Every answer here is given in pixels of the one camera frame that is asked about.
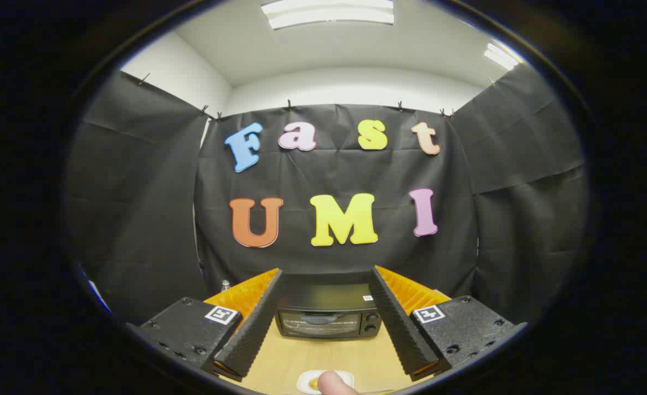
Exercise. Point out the black toaster oven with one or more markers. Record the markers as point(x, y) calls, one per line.
point(323, 323)

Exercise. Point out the ceiling light panel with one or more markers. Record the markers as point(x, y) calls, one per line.
point(327, 13)
point(500, 56)

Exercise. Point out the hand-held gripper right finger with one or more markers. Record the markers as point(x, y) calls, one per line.
point(403, 329)

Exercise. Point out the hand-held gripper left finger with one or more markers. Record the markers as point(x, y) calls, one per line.
point(252, 329)

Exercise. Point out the golden bread roll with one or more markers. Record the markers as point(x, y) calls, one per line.
point(314, 384)

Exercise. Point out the white plate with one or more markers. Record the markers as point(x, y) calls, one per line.
point(345, 376)

